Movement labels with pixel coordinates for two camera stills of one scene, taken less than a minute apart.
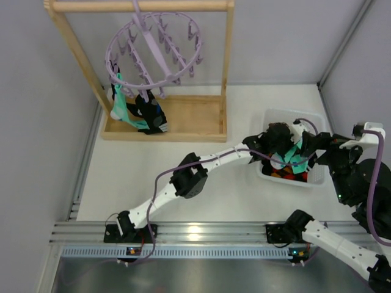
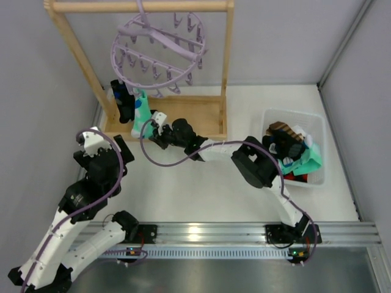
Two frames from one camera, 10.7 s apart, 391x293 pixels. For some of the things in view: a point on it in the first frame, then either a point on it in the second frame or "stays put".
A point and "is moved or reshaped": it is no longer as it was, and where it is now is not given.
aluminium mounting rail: x=88 y=233 stays put
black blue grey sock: x=151 y=113 is moved or reshaped
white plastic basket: x=314 y=122 stays put
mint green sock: x=298 y=162 is moved or reshaped
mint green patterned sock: x=121 y=111 -> x=142 y=112
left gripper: x=287 y=144 -> x=123 y=148
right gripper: x=313 y=146 -> x=156 y=136
